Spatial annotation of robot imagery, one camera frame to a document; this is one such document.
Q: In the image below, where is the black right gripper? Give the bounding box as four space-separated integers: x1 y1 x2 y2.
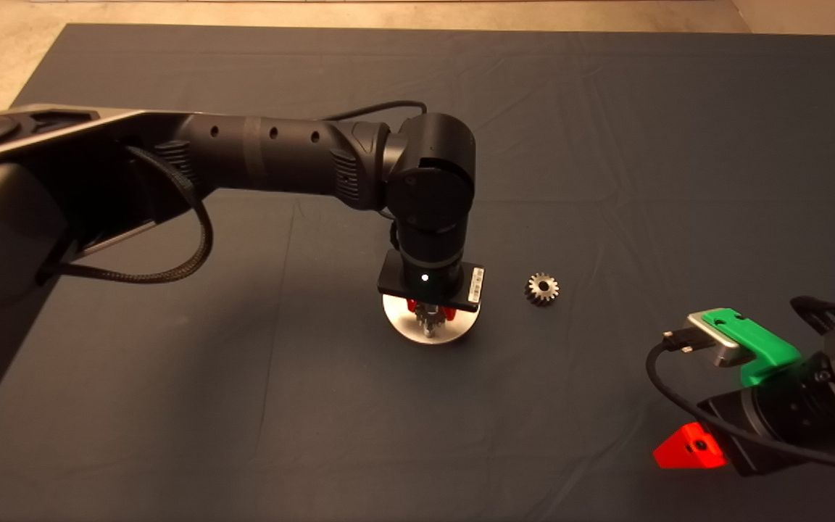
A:
652 362 835 478

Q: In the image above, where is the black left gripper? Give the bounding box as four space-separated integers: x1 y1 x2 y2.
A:
378 246 487 322

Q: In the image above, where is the small steel planetary gear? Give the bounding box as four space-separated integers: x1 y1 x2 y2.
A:
415 303 447 339
525 273 560 307

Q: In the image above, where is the round metal carrier plate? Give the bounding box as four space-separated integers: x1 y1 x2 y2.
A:
383 292 479 346

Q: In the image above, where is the dark grey table cloth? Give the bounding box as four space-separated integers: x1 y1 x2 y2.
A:
0 22 835 522

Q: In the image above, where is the silver right camera box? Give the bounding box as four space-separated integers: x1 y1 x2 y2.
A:
687 312 752 368

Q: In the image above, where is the green right camera mount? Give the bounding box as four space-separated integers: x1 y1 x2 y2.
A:
702 308 802 387

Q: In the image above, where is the thin black left camera cable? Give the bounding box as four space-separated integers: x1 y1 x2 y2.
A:
323 100 429 122

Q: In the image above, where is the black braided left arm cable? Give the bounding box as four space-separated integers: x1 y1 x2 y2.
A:
44 145 214 285

